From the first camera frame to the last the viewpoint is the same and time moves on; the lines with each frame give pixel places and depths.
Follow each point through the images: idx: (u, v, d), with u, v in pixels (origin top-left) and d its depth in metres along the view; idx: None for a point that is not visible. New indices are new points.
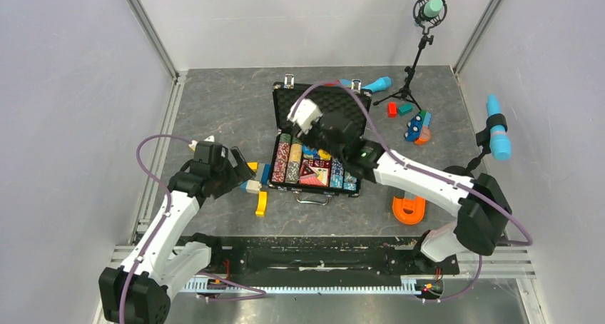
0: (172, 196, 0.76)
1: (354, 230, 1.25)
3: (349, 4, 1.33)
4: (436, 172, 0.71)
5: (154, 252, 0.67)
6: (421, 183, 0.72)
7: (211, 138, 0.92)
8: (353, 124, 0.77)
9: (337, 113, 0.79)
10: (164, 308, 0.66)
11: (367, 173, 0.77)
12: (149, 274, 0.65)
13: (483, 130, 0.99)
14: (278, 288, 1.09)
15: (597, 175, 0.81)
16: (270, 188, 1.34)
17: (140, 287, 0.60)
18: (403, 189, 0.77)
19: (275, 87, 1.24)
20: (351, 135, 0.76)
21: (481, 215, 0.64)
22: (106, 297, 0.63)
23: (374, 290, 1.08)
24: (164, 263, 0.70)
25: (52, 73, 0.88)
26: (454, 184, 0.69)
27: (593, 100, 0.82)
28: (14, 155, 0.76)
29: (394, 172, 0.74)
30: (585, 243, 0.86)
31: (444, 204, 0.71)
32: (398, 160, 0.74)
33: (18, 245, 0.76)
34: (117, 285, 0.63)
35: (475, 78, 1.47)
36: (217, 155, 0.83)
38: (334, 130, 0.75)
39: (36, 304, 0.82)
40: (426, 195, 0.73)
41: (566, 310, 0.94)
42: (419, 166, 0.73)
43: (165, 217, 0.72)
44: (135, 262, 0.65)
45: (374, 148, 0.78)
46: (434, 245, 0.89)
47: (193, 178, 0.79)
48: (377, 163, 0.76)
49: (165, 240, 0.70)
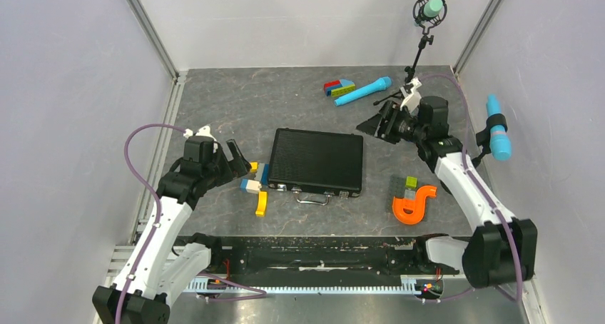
0: (162, 203, 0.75)
1: (354, 230, 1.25)
3: (349, 3, 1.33)
4: (489, 193, 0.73)
5: (146, 268, 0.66)
6: (466, 189, 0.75)
7: (207, 128, 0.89)
8: (445, 113, 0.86)
9: (441, 98, 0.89)
10: (165, 317, 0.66)
11: (432, 159, 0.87)
12: (143, 291, 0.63)
13: (483, 130, 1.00)
14: (278, 288, 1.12)
15: (597, 175, 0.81)
16: (270, 188, 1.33)
17: (134, 307, 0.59)
18: (453, 192, 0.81)
19: (269, 185, 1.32)
20: (439, 123, 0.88)
21: (494, 243, 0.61)
22: (104, 316, 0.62)
23: (374, 290, 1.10)
24: (159, 275, 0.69)
25: (52, 74, 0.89)
26: (494, 208, 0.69)
27: (593, 100, 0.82)
28: (15, 154, 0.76)
29: (454, 170, 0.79)
30: (585, 245, 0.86)
31: (474, 221, 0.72)
32: (465, 163, 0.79)
33: (19, 245, 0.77)
34: (112, 304, 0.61)
35: (476, 78, 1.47)
36: (208, 151, 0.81)
38: (429, 110, 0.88)
39: (36, 304, 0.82)
40: (466, 205, 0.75)
41: (566, 308, 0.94)
42: (477, 178, 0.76)
43: (155, 228, 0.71)
44: (127, 280, 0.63)
45: (454, 144, 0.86)
46: (439, 246, 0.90)
47: (183, 180, 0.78)
48: (446, 153, 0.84)
49: (158, 254, 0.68)
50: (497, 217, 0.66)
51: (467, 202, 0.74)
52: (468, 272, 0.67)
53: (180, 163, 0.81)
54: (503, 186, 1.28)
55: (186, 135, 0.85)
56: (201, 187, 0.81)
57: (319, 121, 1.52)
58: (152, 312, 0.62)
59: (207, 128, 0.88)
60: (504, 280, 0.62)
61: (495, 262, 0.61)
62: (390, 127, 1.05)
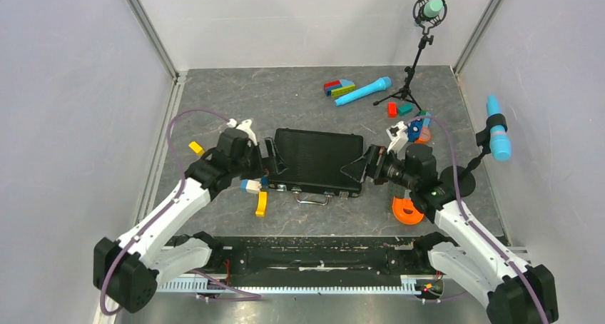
0: (186, 183, 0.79)
1: (354, 230, 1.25)
3: (349, 3, 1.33)
4: (496, 242, 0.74)
5: (150, 235, 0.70)
6: (474, 242, 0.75)
7: (249, 120, 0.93)
8: (434, 163, 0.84)
9: (426, 148, 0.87)
10: (150, 292, 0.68)
11: (429, 210, 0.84)
12: (142, 255, 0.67)
13: (483, 130, 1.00)
14: (277, 288, 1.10)
15: (597, 175, 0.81)
16: (270, 188, 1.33)
17: (128, 267, 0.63)
18: (459, 245, 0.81)
19: (269, 185, 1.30)
20: (429, 174, 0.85)
21: (519, 299, 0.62)
22: (98, 267, 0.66)
23: (374, 290, 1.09)
24: (160, 247, 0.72)
25: (53, 73, 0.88)
26: (508, 260, 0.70)
27: (593, 100, 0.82)
28: (16, 153, 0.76)
29: (455, 222, 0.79)
30: (585, 245, 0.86)
31: (488, 275, 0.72)
32: (465, 214, 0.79)
33: (18, 244, 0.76)
34: (109, 258, 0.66)
35: (475, 78, 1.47)
36: (240, 147, 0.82)
38: (416, 162, 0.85)
39: (37, 305, 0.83)
40: (474, 257, 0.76)
41: (566, 307, 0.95)
42: (481, 229, 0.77)
43: (173, 201, 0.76)
44: (132, 240, 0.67)
45: (447, 193, 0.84)
46: (447, 263, 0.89)
47: (211, 170, 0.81)
48: (443, 205, 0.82)
49: (165, 227, 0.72)
50: (514, 269, 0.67)
51: (476, 255, 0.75)
52: None
53: (212, 151, 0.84)
54: (503, 186, 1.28)
55: (231, 123, 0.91)
56: (225, 180, 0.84)
57: (319, 122, 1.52)
58: (140, 282, 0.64)
59: (249, 122, 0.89)
60: None
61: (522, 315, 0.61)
62: (378, 171, 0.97)
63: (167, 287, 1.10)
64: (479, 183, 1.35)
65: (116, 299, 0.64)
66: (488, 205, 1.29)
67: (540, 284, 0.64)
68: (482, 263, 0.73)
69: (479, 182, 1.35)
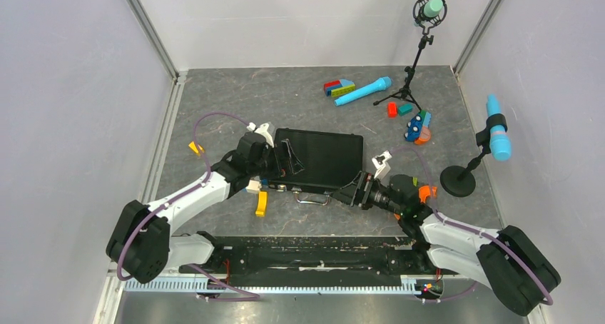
0: (212, 174, 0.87)
1: (354, 230, 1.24)
3: (349, 4, 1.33)
4: (468, 225, 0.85)
5: (179, 207, 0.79)
6: (454, 235, 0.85)
7: (266, 125, 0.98)
8: (417, 193, 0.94)
9: (406, 178, 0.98)
10: (158, 267, 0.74)
11: (418, 233, 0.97)
12: (169, 220, 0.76)
13: (483, 130, 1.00)
14: (277, 288, 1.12)
15: (598, 176, 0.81)
16: (270, 188, 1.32)
17: (154, 229, 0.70)
18: (448, 246, 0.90)
19: (269, 185, 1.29)
20: (413, 203, 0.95)
21: (500, 260, 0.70)
22: (120, 225, 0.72)
23: (374, 290, 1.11)
24: (179, 220, 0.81)
25: (52, 73, 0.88)
26: (480, 233, 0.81)
27: (593, 100, 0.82)
28: (16, 153, 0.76)
29: (435, 227, 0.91)
30: (585, 245, 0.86)
31: (476, 255, 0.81)
32: (439, 217, 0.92)
33: (19, 244, 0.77)
34: (133, 223, 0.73)
35: (476, 78, 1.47)
36: (258, 150, 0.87)
38: (401, 195, 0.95)
39: (38, 304, 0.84)
40: (462, 247, 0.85)
41: (568, 307, 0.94)
42: (456, 223, 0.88)
43: (200, 185, 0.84)
44: (163, 205, 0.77)
45: (429, 212, 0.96)
46: (450, 263, 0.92)
47: (231, 173, 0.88)
48: (427, 221, 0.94)
49: (190, 206, 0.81)
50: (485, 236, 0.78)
51: (461, 243, 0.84)
52: (506, 302, 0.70)
53: (233, 153, 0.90)
54: (503, 186, 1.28)
55: (250, 127, 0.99)
56: (242, 182, 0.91)
57: (319, 121, 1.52)
58: (155, 252, 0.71)
59: (266, 127, 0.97)
60: (534, 292, 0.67)
61: (514, 274, 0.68)
62: (367, 196, 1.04)
63: (168, 287, 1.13)
64: (479, 183, 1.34)
65: (125, 264, 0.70)
66: (488, 205, 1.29)
67: (516, 242, 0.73)
68: (467, 247, 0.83)
69: (479, 182, 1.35)
